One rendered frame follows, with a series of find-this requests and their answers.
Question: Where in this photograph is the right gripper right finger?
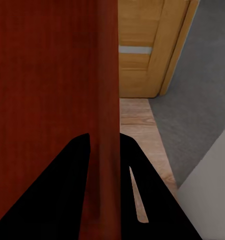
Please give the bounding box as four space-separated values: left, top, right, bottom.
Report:
120 133 202 240

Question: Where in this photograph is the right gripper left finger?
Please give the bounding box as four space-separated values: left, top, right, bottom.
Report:
0 133 91 240

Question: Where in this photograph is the storage box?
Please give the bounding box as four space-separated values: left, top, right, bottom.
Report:
0 0 122 240

